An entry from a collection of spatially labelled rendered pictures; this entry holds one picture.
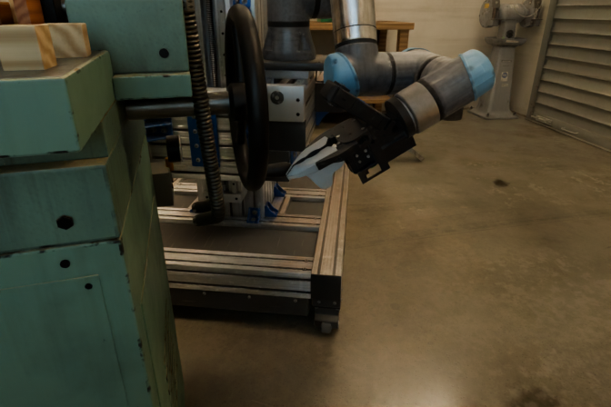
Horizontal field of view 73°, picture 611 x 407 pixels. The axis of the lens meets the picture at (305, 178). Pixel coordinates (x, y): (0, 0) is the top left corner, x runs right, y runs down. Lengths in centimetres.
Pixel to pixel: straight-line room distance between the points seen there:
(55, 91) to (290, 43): 85
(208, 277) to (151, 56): 87
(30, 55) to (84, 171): 12
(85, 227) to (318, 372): 92
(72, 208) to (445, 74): 54
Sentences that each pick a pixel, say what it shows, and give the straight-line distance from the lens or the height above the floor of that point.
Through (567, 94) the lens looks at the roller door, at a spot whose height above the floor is 31.
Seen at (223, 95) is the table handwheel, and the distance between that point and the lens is 66.
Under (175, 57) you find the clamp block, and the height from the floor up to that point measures 89.
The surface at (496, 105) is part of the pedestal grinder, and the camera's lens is 429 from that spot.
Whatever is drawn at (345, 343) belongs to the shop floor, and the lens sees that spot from 137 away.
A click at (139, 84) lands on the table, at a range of 57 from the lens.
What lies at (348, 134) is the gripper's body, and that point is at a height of 77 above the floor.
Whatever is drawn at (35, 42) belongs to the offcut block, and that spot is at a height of 92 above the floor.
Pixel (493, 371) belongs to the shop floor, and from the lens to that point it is 139.
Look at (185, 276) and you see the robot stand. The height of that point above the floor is 19.
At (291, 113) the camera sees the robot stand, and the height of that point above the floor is 71.
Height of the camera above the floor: 95
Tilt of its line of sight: 22 degrees down
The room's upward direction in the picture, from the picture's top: straight up
